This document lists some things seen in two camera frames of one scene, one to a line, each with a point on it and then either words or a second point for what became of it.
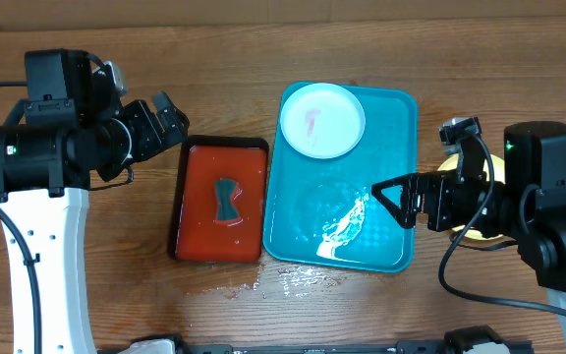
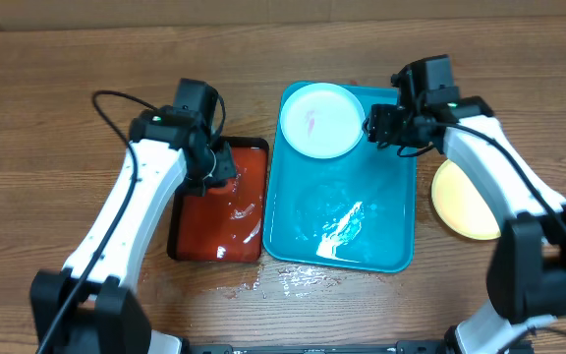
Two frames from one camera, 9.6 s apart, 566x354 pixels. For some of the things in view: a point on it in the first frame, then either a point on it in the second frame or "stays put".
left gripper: (152, 139) → (226, 171)
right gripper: (425, 202) → (381, 124)
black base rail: (312, 348) stays put
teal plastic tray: (324, 210) stays put
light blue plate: (322, 120) stays put
